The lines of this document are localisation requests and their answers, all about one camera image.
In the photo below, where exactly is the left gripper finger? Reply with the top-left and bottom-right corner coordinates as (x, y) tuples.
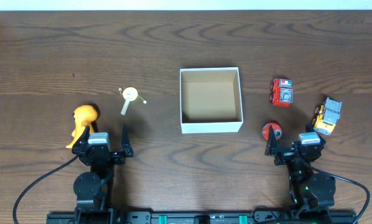
(79, 126), (90, 146)
(121, 124), (131, 151)

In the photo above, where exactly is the yellow wooden rattle drum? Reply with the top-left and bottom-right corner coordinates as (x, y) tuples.
(118, 87), (147, 116)

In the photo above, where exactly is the red toy fire truck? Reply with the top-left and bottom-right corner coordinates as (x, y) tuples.
(269, 78), (294, 108)

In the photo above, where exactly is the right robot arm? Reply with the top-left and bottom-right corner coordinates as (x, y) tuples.
(264, 123), (336, 219)

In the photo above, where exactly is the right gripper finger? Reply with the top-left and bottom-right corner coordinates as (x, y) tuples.
(305, 121), (317, 134)
(266, 126), (278, 150)

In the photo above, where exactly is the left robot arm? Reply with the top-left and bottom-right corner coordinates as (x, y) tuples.
(72, 125), (134, 223)

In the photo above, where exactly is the yellow grey toy dump truck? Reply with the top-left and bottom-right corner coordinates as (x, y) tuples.
(312, 97), (342, 136)

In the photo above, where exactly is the orange toy ball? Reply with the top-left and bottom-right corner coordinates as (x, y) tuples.
(261, 122), (282, 140)

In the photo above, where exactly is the white cardboard box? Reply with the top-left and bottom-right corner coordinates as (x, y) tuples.
(179, 67), (244, 134)

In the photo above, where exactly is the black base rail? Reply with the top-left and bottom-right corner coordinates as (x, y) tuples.
(46, 208), (356, 224)

